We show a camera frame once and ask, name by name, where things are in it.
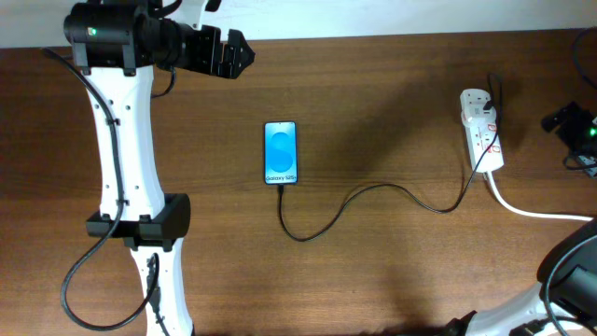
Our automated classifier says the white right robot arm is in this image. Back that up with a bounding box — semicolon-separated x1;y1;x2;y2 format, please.
438;102;596;336

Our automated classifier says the white power strip cord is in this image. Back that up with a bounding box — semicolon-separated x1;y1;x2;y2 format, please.
484;170;597;223

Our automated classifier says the white charger plug adapter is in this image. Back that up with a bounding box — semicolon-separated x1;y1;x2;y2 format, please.
461;105;496;128

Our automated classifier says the white power strip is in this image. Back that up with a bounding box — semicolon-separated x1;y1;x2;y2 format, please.
460;89;504;174

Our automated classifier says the blue Galaxy smartphone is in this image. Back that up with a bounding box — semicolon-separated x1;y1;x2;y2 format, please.
264;121;299;185

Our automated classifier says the black charger cable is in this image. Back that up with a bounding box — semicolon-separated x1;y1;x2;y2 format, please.
277;73;504;243

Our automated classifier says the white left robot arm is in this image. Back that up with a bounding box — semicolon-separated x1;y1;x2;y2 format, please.
63;0;255;335

